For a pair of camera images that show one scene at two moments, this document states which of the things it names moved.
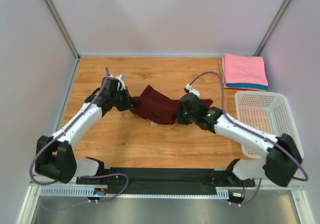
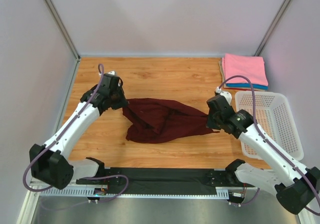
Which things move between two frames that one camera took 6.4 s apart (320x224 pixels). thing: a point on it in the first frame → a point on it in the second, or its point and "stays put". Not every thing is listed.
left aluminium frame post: x=59 y=20 stays put
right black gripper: x=181 y=111 → x=213 y=122
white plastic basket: x=270 y=113 stays put
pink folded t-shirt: x=239 y=69 stays put
